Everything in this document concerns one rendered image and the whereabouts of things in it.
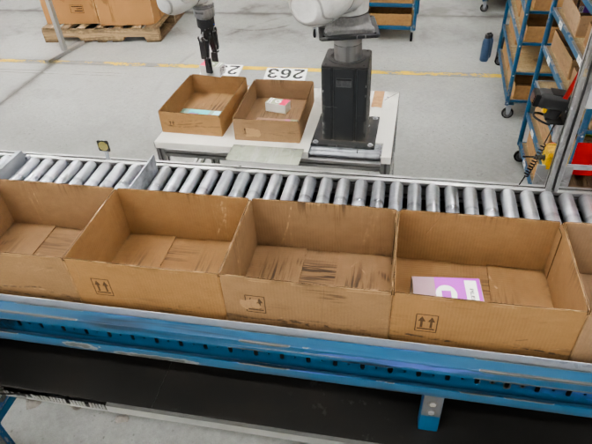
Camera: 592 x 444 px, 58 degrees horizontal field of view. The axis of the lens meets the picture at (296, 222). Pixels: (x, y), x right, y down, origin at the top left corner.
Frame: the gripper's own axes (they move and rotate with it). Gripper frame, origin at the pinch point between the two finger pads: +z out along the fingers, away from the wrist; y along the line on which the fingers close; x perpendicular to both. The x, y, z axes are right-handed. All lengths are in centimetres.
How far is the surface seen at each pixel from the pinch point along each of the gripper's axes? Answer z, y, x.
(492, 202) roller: 20, 39, 126
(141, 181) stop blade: 18, 67, 2
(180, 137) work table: 20.8, 30.9, -2.8
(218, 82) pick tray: 14.3, -10.6, -4.7
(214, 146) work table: 21.1, 32.7, 14.7
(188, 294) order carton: -2, 127, 60
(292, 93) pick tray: 17.3, -14.3, 32.1
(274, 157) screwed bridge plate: 20, 34, 42
